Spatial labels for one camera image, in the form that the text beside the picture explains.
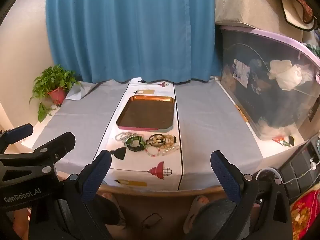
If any white pearl bracelet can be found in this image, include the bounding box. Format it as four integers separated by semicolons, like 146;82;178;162
114;131;138;142

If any green black smartwatch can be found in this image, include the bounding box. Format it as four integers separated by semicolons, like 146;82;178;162
124;135;146;152

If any pearl safety pin brooch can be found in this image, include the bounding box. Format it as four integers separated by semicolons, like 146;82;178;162
161;145;180;156

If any pink green bead bracelet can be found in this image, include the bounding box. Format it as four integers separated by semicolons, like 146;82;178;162
145;145;161;158

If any large beige bead bracelet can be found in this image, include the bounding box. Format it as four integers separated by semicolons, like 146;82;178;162
147;133;177;149

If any potted green plant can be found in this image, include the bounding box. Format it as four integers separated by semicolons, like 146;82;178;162
29;64;79;122

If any grey white table cloth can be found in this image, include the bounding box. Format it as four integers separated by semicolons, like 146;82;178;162
22;79;263;191

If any red floral cloth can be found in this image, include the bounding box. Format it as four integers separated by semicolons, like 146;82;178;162
290;183;319;239

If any orange metal tray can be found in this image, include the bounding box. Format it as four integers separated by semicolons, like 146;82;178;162
116;95;175;131

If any clear storage bin purple lid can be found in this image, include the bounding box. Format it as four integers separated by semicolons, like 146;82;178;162
221;27;319;140

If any blue curtain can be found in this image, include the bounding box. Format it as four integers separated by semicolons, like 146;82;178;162
46;0;222;83

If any beige fabric storage box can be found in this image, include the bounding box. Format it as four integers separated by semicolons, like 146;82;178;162
215;0;303;42

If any patterned hanging bag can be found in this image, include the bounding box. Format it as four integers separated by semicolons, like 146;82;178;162
281;0;318;31

